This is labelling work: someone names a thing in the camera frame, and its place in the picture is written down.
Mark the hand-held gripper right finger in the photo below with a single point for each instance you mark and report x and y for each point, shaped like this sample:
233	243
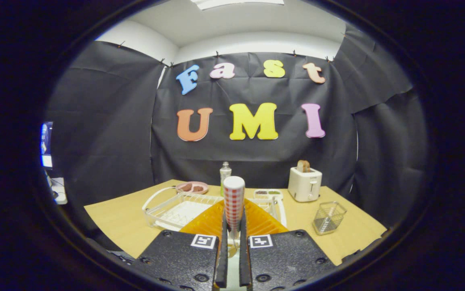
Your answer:
289	258

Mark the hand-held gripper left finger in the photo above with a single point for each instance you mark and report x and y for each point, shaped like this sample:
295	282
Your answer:
175	258

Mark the white compartment condiment dish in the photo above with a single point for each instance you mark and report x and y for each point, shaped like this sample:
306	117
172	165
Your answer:
268	197

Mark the pink plate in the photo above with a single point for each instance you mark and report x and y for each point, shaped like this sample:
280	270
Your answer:
205	190

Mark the white drip tray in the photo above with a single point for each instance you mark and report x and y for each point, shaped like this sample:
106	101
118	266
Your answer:
184	212

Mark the brown sausage piece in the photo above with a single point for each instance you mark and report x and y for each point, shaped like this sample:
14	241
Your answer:
186	187
198	188

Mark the white toaster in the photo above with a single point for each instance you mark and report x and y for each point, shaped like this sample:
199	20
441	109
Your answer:
303	186

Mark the toasted bread slice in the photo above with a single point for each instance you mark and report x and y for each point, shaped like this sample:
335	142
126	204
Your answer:
303	166

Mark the green drink bottle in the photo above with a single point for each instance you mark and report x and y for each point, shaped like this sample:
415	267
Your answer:
224	171

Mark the black backdrop cloth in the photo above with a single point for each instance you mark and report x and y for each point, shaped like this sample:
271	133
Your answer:
256	157

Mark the white desk object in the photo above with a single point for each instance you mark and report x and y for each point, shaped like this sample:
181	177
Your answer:
59	194

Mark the lit computer screen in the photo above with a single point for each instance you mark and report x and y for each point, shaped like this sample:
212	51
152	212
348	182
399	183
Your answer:
46	141

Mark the ceiling light panel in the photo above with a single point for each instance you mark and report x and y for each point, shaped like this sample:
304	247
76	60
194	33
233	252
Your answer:
236	3

